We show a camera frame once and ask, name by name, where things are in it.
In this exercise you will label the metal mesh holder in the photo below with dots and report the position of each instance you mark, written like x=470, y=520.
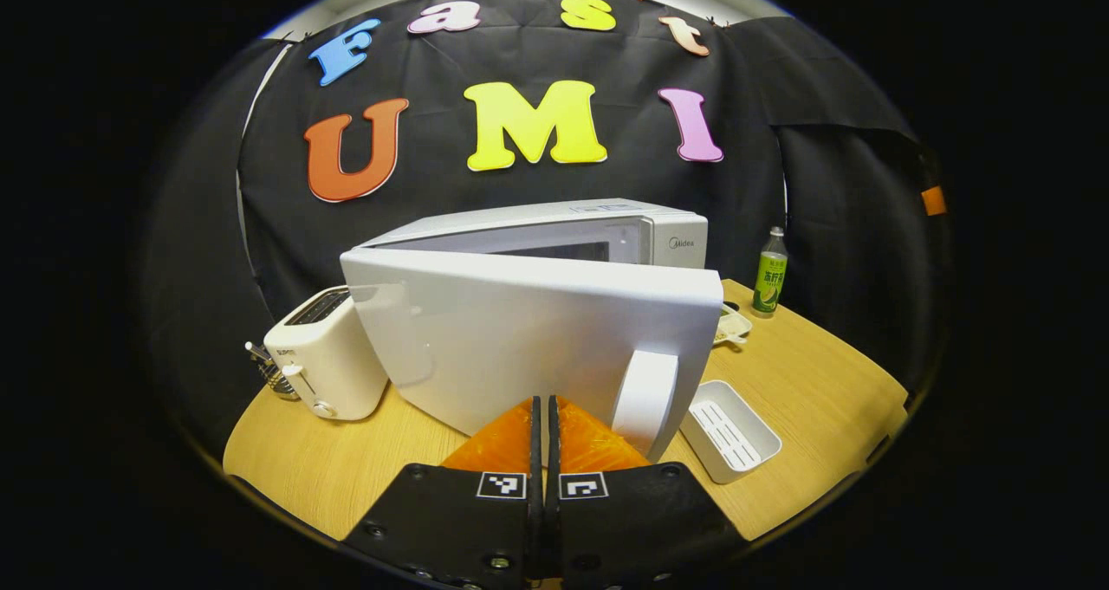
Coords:
x=277, y=378

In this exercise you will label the white toaster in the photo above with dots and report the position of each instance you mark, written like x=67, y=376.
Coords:
x=329, y=365

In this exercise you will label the green label drink bottle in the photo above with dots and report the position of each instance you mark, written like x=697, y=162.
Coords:
x=769, y=282

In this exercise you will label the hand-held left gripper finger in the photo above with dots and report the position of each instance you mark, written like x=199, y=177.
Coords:
x=535, y=434
x=552, y=434

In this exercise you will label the white divided grain tray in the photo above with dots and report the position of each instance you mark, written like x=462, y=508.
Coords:
x=732, y=326

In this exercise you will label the white microwave oven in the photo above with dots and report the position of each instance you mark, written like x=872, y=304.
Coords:
x=520, y=330

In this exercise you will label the orange tape piece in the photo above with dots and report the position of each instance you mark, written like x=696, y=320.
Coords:
x=933, y=200

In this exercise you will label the white rectangular plastic box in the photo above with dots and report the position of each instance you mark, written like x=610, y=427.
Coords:
x=728, y=434

